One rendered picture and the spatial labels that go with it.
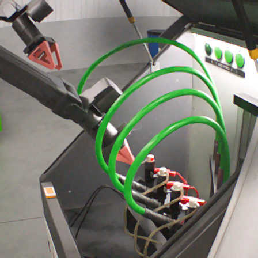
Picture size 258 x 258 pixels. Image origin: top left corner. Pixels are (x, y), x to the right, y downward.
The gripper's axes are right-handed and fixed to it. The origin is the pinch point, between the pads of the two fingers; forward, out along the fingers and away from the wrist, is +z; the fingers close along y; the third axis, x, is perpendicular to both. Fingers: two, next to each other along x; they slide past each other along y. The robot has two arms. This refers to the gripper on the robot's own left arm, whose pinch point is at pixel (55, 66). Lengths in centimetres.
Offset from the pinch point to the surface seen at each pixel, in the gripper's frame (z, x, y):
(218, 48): 24.3, -36.9, 18.1
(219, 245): 57, -12, -31
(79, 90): 10.3, -1.6, -1.7
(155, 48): -93, 25, 600
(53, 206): 28.8, 28.8, 1.4
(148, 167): 36.8, -2.8, -2.3
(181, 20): -61, -42, 395
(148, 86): 18.2, -11.1, 28.1
